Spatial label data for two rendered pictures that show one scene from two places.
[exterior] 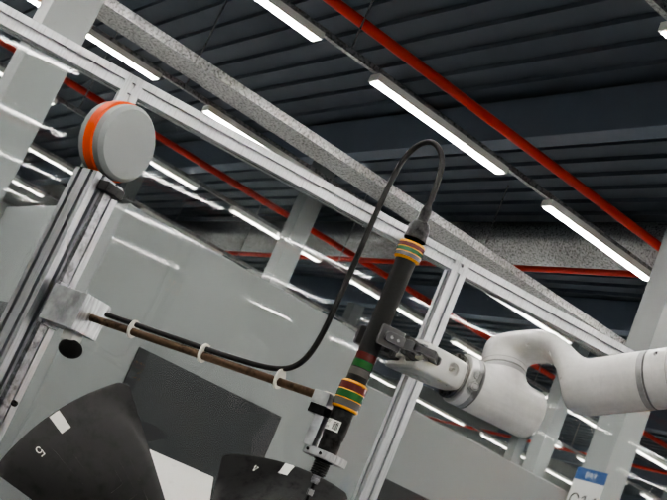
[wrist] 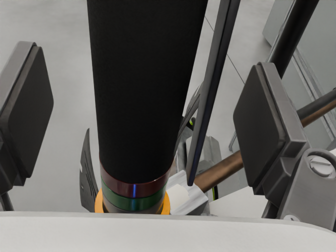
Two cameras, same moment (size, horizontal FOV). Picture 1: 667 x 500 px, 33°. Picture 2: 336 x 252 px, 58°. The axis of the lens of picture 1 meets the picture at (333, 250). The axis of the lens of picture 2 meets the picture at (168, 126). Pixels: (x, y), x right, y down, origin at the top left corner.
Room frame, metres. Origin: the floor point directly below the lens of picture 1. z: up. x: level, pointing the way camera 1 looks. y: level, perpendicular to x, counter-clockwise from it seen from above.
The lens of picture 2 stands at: (1.77, -0.19, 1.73)
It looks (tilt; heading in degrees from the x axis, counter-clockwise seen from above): 48 degrees down; 100
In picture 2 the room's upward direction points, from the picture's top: 10 degrees clockwise
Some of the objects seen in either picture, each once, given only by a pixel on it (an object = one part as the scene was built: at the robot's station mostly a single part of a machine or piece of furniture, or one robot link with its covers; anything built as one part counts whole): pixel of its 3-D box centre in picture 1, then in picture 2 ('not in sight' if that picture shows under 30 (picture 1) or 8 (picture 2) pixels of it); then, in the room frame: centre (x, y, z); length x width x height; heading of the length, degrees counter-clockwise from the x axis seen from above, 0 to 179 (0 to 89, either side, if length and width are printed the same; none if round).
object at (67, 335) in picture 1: (71, 345); not in sight; (2.09, 0.37, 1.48); 0.05 x 0.04 x 0.05; 54
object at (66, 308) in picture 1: (72, 311); not in sight; (2.11, 0.40, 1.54); 0.10 x 0.07 x 0.08; 54
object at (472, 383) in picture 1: (462, 380); not in sight; (1.80, -0.27, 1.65); 0.09 x 0.03 x 0.08; 19
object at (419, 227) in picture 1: (374, 337); not in sight; (1.74, -0.11, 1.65); 0.04 x 0.04 x 0.46
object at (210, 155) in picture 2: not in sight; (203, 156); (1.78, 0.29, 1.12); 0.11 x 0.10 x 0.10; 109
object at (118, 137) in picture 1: (117, 141); not in sight; (2.16, 0.47, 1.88); 0.17 x 0.15 x 0.16; 109
